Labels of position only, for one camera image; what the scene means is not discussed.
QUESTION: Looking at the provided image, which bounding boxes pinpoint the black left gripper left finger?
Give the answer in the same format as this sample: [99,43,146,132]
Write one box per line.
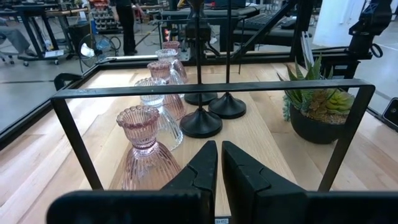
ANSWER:
[46,140,218,224]

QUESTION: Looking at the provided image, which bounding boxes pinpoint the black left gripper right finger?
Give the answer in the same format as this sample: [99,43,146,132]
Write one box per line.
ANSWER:
[221,141,398,224]

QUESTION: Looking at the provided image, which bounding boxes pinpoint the pink ribbed glass candle holder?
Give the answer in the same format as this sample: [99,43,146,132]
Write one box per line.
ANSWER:
[116,105,182,191]
[162,40,189,83]
[147,60,188,121]

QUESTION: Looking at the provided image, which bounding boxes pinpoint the clear ribbed glass candle holder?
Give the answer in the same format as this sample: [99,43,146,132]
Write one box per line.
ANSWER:
[155,49,185,86]

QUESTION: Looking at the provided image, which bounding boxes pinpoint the clear plastic cup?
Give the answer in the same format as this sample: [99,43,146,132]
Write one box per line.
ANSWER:
[134,77,184,152]

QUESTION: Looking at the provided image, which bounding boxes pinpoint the black keyboard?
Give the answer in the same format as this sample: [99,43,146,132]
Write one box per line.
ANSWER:
[244,12,297,31]

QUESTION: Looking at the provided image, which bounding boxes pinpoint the person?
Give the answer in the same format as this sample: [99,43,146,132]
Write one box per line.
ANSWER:
[109,0,146,57]
[0,17,32,58]

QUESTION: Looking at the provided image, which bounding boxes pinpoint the succulent plant in black pot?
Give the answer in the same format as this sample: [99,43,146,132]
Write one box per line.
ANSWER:
[277,54,355,145]

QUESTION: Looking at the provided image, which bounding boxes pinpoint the parts bin rack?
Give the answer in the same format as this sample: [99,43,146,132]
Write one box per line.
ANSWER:
[91,0,123,34]

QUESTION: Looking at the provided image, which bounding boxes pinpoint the white pillar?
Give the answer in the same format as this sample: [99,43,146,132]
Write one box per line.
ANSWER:
[312,0,363,48]

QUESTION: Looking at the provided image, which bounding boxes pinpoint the black waste bin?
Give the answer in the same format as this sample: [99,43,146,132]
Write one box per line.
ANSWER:
[67,21,91,54]

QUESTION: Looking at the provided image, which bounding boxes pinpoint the black rolling desk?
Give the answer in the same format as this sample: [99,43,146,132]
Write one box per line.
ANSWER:
[11,2,91,67]

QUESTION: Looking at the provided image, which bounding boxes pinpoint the black aluminium rig frame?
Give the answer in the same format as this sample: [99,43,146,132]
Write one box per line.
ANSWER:
[0,0,398,151]

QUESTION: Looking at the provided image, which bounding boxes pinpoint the wooden shelf riser black frame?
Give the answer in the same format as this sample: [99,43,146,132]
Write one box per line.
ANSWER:
[50,17,376,192]

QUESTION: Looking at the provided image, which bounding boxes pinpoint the round wire desk fan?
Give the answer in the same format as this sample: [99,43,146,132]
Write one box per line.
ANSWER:
[77,33,98,74]

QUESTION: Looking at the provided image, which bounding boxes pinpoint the black table-level camera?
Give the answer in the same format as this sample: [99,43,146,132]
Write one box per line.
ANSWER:
[381,97,398,128]

